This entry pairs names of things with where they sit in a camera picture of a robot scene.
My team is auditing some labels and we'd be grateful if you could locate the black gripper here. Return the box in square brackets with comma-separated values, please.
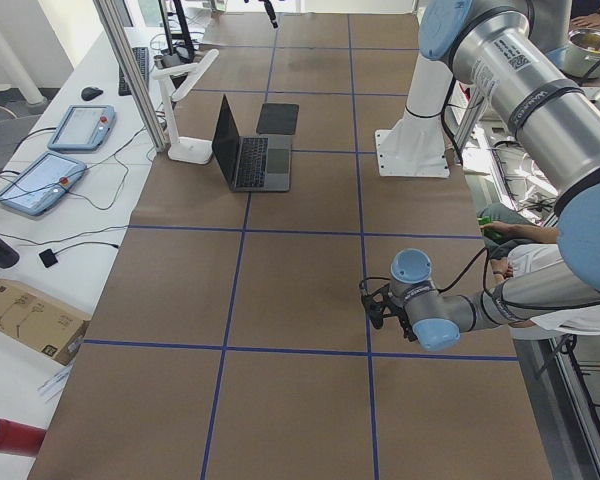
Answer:
[359, 282, 417, 342]

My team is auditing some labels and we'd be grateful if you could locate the grey laptop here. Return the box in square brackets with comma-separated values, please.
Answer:
[212, 96, 291, 192]

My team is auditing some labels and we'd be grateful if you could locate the black mouse pad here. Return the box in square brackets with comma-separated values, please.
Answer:
[256, 103, 299, 135]

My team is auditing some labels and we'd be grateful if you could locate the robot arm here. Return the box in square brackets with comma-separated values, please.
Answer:
[361, 1, 600, 351]

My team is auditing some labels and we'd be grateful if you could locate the white desk lamp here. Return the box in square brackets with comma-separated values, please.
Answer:
[151, 48, 220, 164]

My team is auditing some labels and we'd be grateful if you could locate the black desk mouse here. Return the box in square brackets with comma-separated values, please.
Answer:
[81, 87, 103, 101]

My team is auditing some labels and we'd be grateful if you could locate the brown paper table mat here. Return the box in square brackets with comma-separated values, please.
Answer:
[30, 14, 551, 479]

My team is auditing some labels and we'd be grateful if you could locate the seated person white shirt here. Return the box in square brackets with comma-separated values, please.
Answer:
[477, 203, 600, 340]

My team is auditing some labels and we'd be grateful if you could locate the small black square puck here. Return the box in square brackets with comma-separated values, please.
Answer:
[39, 248, 59, 268]

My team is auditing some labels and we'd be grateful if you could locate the cardboard box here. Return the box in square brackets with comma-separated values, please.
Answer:
[0, 279, 91, 366]

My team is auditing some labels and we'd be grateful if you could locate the upper blue teach pendant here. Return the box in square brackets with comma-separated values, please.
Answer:
[47, 105, 116, 153]

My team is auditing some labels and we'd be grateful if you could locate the blue teach pendant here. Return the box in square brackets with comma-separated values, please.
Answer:
[47, 105, 116, 153]
[0, 151, 87, 216]

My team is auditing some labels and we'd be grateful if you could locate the black keyboard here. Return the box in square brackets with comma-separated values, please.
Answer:
[117, 46, 151, 97]

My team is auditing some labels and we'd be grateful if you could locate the lower blue teach pendant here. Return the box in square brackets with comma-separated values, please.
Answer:
[0, 151, 87, 216]

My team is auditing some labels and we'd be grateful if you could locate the red cylinder bottle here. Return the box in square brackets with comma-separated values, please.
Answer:
[0, 418, 47, 457]

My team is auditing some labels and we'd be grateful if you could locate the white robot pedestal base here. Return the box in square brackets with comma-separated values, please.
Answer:
[374, 55, 453, 178]

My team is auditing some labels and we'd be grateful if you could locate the aluminium frame post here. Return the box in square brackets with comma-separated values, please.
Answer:
[93, 0, 168, 153]

